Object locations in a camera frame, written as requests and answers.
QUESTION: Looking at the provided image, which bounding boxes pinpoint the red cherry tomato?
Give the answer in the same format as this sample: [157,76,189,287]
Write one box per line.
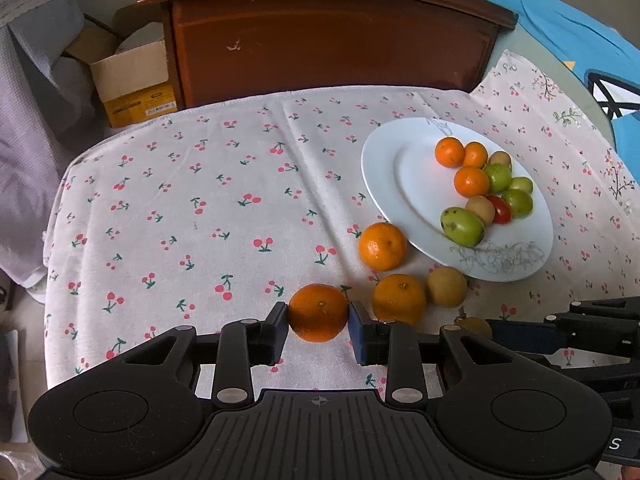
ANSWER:
[486,195,512,224]

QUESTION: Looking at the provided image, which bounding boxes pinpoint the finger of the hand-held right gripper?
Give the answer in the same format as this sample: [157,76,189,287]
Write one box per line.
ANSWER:
[520,352,640,392]
[486,297,640,358]

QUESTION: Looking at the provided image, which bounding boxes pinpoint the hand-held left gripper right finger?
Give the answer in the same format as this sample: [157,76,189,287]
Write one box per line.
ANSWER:
[349,300,519,407]

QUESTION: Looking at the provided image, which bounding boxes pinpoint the open cardboard box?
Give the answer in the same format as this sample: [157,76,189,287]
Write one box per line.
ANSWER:
[65,5,178,129]

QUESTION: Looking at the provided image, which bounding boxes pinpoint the large green mango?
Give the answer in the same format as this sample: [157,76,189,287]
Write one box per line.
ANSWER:
[440,206,486,247]

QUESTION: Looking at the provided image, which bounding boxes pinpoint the blue plush cushion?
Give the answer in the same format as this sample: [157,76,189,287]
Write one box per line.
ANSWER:
[430,0,640,161]

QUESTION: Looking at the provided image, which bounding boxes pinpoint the white plate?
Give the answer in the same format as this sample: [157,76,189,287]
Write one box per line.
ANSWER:
[361,117,555,282]

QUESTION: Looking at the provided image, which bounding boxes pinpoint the orange mandarin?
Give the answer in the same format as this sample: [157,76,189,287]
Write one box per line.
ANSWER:
[434,136,466,169]
[358,222,408,271]
[453,165,491,198]
[462,141,489,169]
[371,274,427,327]
[288,283,351,343]

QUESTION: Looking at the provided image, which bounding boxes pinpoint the cherry print tablecloth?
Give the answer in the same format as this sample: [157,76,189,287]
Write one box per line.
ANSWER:
[42,50,640,396]

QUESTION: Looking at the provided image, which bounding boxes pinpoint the lilac cloth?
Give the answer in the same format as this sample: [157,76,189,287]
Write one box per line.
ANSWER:
[0,0,101,291]

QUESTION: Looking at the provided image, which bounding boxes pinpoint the brown wooden headboard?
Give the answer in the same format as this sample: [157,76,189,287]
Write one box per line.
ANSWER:
[135,0,518,111]

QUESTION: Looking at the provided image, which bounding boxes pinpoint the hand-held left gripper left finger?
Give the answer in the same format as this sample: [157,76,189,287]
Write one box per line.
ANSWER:
[120,302,289,409]

